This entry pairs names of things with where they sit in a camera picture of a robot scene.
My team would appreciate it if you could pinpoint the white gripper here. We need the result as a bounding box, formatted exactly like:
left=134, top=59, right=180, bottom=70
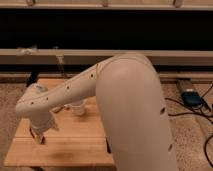
left=29, top=118, right=59, bottom=144

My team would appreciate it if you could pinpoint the dark red dried pepper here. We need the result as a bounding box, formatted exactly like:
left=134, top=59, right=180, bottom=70
left=29, top=128, right=35, bottom=138

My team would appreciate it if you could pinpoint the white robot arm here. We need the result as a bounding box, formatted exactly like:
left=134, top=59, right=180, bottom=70
left=15, top=52, right=179, bottom=171

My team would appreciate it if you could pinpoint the white plastic cup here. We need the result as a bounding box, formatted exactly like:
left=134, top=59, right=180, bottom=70
left=70, top=101, right=85, bottom=116

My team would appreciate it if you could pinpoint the wooden table board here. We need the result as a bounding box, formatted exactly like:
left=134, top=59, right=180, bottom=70
left=3, top=78, right=116, bottom=168

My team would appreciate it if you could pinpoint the black rectangular bar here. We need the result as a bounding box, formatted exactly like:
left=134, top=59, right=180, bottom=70
left=106, top=138, right=111, bottom=154

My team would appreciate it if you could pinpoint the blue power adapter box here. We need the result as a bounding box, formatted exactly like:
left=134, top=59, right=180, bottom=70
left=181, top=92, right=202, bottom=107

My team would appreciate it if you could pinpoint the wooden horizontal rail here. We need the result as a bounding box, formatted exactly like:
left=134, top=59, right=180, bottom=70
left=0, top=49, right=213, bottom=66

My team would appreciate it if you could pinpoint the black cable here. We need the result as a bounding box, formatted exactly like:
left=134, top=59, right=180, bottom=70
left=164, top=83, right=213, bottom=168

